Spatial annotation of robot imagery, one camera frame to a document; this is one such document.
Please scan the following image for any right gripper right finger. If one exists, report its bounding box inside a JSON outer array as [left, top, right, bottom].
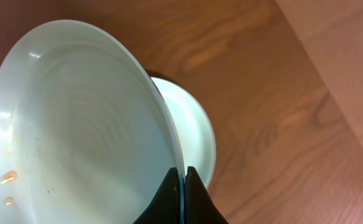
[[184, 166, 228, 224]]

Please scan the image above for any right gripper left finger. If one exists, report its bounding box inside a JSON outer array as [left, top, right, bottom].
[[134, 167, 180, 224]]

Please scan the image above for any light blue plate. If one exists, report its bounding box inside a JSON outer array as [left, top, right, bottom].
[[150, 77, 217, 189], [0, 20, 185, 223]]

